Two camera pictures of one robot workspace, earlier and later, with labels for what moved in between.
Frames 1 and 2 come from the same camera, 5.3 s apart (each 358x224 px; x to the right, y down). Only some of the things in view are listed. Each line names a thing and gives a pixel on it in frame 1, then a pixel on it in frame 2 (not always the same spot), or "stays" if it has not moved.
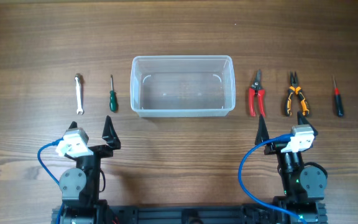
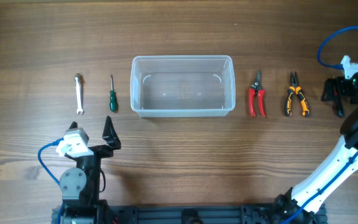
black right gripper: (262, 132) to (340, 83)
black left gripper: (110, 136) stays
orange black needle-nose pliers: (294, 89) stays
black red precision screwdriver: (338, 101) stays
